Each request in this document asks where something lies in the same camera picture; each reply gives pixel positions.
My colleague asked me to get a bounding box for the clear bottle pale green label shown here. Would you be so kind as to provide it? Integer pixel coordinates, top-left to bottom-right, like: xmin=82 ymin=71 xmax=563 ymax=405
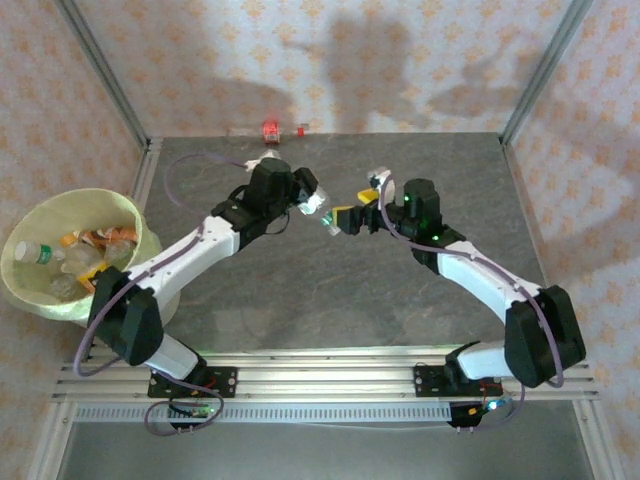
xmin=298 ymin=185 xmax=342 ymax=237

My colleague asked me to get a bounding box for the orange label bottle brown cap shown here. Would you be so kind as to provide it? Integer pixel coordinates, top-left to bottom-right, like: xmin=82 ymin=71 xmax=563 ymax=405
xmin=105 ymin=225 xmax=139 ymax=245

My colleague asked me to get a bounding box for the clear unlabelled plastic bottle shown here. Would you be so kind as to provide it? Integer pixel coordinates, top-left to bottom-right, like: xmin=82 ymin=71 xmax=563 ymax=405
xmin=103 ymin=242 xmax=134 ymax=264

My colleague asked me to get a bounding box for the orange juice bottle yellow cap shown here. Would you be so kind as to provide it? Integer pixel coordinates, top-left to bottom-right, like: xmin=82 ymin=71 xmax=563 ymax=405
xmin=59 ymin=234 xmax=109 ymax=294

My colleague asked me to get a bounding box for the clear bottle white cap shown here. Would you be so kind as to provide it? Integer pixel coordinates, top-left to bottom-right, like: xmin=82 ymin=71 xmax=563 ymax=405
xmin=48 ymin=273 xmax=77 ymax=302

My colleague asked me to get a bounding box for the clear bottle green neck band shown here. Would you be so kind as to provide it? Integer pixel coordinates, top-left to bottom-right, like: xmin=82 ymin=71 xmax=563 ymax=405
xmin=13 ymin=239 xmax=67 ymax=267

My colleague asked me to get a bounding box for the pale yellow plastic bin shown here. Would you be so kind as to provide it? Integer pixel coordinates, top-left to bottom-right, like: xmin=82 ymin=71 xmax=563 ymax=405
xmin=0 ymin=187 xmax=182 ymax=331

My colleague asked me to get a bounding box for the clear bottle red label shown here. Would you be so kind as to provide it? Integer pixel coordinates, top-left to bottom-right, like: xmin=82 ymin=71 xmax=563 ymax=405
xmin=262 ymin=119 xmax=307 ymax=146

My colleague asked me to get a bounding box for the small circuit board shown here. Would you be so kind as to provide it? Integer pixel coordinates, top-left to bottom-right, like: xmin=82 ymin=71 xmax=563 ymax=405
xmin=447 ymin=397 xmax=511 ymax=431
xmin=169 ymin=402 xmax=221 ymax=419

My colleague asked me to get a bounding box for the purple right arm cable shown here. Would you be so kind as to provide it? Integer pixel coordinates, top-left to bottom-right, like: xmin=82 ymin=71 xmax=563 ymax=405
xmin=377 ymin=177 xmax=566 ymax=432

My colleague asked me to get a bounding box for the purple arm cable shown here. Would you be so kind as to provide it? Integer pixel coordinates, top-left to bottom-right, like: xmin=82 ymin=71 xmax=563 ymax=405
xmin=73 ymin=152 xmax=251 ymax=437
xmin=377 ymin=177 xmax=566 ymax=432

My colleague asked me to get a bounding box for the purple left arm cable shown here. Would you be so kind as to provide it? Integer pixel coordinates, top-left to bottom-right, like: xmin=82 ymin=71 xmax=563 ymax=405
xmin=73 ymin=152 xmax=251 ymax=437

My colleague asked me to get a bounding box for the aluminium table side rail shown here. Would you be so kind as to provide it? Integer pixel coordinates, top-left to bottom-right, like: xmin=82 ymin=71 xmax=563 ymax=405
xmin=130 ymin=139 xmax=164 ymax=200
xmin=501 ymin=133 xmax=569 ymax=301

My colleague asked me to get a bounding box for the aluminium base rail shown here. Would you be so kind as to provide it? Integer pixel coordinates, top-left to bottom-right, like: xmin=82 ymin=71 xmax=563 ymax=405
xmin=52 ymin=349 xmax=599 ymax=404

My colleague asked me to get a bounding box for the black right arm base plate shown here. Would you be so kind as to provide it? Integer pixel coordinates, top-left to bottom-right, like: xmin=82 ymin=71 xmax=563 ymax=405
xmin=413 ymin=364 xmax=504 ymax=400

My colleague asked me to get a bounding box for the aluminium frame post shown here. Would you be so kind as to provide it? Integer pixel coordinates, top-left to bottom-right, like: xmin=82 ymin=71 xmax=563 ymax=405
xmin=499 ymin=0 xmax=596 ymax=146
xmin=27 ymin=399 xmax=76 ymax=480
xmin=54 ymin=0 xmax=151 ymax=149
xmin=572 ymin=399 xmax=619 ymax=480

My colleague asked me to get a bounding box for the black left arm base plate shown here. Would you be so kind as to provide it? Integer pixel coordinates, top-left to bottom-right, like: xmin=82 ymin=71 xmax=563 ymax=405
xmin=147 ymin=366 xmax=239 ymax=400

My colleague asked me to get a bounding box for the white slotted cable duct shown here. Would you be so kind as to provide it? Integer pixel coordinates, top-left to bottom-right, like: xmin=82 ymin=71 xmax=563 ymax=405
xmin=74 ymin=403 xmax=454 ymax=425

